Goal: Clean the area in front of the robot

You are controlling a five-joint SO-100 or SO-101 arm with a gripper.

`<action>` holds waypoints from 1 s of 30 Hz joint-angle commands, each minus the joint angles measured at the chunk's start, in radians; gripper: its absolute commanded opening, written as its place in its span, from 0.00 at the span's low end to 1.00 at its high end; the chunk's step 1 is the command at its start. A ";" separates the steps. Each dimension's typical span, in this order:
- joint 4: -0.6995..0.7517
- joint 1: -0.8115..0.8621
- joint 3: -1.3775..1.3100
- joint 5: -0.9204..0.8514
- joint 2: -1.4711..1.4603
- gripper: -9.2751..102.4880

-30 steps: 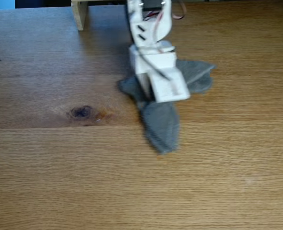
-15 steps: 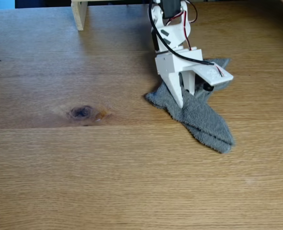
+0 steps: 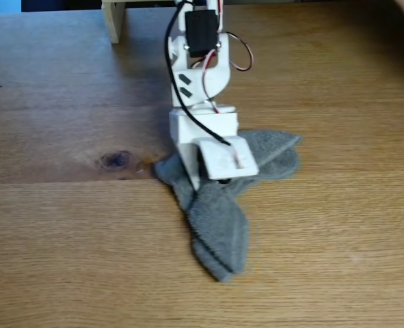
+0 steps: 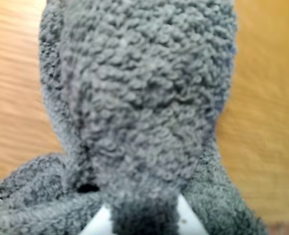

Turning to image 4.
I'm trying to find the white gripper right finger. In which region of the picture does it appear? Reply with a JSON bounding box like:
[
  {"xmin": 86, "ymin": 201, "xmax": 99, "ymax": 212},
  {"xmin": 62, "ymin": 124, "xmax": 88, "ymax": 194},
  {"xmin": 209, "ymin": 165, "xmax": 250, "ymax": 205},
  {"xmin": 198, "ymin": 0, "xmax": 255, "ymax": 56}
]
[{"xmin": 175, "ymin": 192, "xmax": 210, "ymax": 235}]

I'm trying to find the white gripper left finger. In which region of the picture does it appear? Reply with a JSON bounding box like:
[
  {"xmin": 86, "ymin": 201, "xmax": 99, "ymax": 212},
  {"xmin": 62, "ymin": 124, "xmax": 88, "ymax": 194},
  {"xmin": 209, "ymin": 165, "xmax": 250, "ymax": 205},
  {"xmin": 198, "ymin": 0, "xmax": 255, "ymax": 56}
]
[{"xmin": 78, "ymin": 205, "xmax": 114, "ymax": 235}]

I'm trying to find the grey terry cloth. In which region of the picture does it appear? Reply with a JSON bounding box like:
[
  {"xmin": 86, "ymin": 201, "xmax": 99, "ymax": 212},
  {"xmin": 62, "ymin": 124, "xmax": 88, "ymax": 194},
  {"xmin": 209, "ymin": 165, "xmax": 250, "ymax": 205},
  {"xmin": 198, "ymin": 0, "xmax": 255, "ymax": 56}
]
[{"xmin": 0, "ymin": 0, "xmax": 269, "ymax": 235}]

